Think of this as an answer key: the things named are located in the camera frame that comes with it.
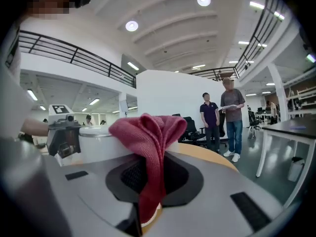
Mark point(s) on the person's left forearm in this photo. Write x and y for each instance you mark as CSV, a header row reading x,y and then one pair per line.
x,y
37,127

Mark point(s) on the white paper sheets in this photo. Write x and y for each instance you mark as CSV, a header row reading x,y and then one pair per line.
x,y
229,106

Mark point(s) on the round wooden table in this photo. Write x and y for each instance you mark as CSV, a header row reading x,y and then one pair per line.
x,y
207,154

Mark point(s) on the black balcony railing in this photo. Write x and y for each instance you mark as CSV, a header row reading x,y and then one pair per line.
x,y
76,49

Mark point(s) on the white desk with dark top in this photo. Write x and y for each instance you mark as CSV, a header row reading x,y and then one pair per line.
x,y
291,128

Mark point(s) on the white kettle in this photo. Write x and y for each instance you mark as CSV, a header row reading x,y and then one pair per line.
x,y
98,144

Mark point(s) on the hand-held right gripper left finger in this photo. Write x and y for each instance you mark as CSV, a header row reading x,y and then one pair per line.
x,y
86,194

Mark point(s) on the person's white printed t-shirt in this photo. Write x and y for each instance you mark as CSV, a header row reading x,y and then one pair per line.
x,y
12,95

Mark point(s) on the person's face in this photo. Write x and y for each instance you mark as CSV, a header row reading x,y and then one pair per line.
x,y
47,1

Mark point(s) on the purple flat item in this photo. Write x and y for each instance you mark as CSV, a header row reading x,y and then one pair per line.
x,y
298,127

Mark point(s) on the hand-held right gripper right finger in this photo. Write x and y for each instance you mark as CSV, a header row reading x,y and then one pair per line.
x,y
222,206

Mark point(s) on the pink cloth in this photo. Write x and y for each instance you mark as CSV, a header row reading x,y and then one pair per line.
x,y
153,137

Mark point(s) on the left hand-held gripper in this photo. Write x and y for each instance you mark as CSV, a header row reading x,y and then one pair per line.
x,y
61,118

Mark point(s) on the white waste bin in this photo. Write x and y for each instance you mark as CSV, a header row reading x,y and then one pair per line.
x,y
296,169

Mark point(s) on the black office chair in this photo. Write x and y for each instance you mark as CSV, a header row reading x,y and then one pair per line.
x,y
254,120
191,127

